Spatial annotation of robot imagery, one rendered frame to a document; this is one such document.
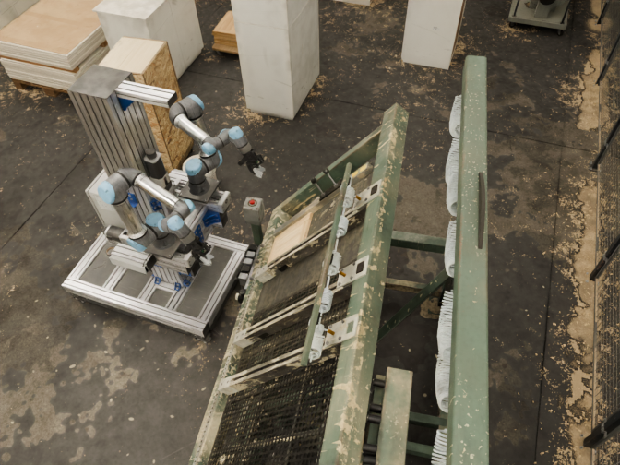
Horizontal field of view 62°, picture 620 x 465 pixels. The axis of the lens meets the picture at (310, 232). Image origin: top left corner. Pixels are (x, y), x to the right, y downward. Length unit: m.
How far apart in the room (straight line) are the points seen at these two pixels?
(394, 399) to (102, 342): 2.91
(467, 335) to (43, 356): 3.54
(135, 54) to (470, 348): 3.82
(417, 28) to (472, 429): 5.39
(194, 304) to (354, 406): 2.42
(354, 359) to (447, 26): 4.95
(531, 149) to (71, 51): 4.93
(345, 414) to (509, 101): 4.96
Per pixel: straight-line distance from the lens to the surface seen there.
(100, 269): 4.56
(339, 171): 3.26
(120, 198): 3.01
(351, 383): 1.92
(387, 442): 1.94
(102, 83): 3.05
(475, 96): 2.50
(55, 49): 6.43
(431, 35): 6.47
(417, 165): 5.31
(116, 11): 6.14
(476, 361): 1.65
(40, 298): 4.89
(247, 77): 5.64
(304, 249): 2.90
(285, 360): 2.48
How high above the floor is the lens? 3.65
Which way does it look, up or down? 51 degrees down
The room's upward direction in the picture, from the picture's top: 2 degrees counter-clockwise
